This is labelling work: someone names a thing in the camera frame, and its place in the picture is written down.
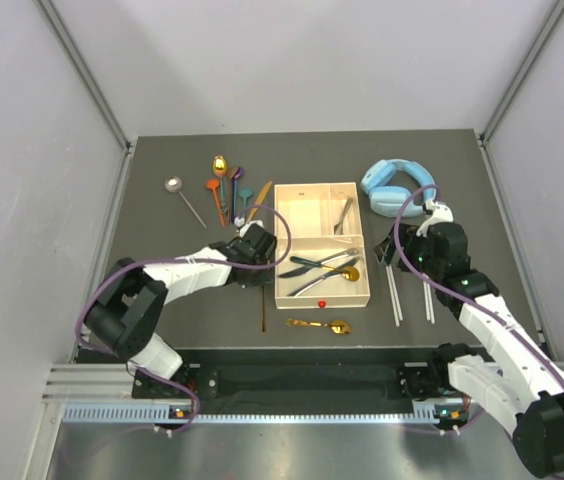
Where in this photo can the plain gold spoon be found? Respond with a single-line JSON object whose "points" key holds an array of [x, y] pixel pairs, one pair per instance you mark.
{"points": [[263, 310]]}

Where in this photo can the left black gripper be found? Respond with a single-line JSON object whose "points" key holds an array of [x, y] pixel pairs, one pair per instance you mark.
{"points": [[262, 280]]}

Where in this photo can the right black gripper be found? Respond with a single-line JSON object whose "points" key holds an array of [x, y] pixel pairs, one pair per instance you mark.
{"points": [[408, 237]]}

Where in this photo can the silver fork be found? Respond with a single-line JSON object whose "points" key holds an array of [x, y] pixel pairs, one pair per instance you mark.
{"points": [[339, 226]]}

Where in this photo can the silver round ladle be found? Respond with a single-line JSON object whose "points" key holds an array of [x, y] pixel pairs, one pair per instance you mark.
{"points": [[174, 185]]}

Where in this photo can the slotted cable duct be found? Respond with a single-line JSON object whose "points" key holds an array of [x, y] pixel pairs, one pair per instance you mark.
{"points": [[421, 413]]}

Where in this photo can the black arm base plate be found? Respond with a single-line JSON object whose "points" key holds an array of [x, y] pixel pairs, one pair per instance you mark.
{"points": [[263, 383]]}

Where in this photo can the aluminium front rail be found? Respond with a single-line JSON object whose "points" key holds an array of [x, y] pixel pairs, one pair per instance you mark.
{"points": [[112, 382]]}

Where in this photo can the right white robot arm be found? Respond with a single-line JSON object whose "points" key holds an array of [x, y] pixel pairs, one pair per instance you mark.
{"points": [[525, 394]]}

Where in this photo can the right aluminium frame post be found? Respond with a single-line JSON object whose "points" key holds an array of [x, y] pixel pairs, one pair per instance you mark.
{"points": [[548, 27]]}

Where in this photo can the dark teal handled knife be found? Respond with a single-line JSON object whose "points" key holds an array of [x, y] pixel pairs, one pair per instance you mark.
{"points": [[304, 266]]}

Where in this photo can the cream divided utensil box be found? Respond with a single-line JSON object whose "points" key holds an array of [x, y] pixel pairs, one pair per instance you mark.
{"points": [[310, 212]]}

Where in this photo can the orange silicone spoon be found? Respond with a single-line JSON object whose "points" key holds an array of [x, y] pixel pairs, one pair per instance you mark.
{"points": [[213, 185]]}

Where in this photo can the light blue headphones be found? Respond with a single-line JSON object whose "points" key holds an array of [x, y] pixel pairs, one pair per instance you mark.
{"points": [[387, 199]]}

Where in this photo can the silver knife lower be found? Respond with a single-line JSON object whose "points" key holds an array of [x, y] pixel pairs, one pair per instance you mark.
{"points": [[322, 278]]}

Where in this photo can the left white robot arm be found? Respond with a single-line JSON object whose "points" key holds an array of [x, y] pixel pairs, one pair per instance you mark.
{"points": [[126, 309]]}

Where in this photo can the aluminium frame post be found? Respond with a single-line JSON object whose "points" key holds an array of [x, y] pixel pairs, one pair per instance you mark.
{"points": [[548, 27], [60, 30]]}

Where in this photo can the teal silicone spoon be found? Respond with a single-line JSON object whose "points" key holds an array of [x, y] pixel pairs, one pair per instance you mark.
{"points": [[245, 195]]}

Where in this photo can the iridescent blue purple spoon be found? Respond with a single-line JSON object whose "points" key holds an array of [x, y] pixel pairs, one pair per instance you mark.
{"points": [[241, 172]]}

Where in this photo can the white chopstick inner right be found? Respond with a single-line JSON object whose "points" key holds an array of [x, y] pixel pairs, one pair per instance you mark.
{"points": [[424, 301]]}

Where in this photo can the gold butter knife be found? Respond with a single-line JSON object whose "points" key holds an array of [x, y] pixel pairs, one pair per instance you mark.
{"points": [[261, 197]]}

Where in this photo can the ornate gold spoon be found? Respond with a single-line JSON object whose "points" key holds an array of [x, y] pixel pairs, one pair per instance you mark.
{"points": [[338, 327]]}

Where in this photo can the left aluminium frame post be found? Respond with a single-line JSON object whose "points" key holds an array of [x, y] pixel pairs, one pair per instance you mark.
{"points": [[60, 30]]}

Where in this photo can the rose copper spoon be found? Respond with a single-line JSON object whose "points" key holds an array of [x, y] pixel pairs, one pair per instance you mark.
{"points": [[232, 178]]}

